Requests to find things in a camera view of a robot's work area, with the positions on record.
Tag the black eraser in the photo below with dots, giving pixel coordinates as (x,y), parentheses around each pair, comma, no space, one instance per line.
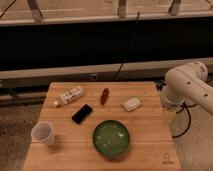
(81,114)

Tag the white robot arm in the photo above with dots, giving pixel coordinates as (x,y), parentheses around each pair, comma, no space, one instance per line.
(187,81)

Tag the white ceramic cup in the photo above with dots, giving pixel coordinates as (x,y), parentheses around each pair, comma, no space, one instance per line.
(43,133)

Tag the brown oblong object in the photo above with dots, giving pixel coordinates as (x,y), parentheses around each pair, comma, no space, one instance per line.
(104,96)

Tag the white soap bar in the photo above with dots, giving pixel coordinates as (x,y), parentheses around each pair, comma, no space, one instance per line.
(131,104)

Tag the wooden cutting board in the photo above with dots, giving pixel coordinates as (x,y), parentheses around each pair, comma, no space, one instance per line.
(151,146)

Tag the green bowl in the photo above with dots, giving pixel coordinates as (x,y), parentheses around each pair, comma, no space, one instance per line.
(111,139)

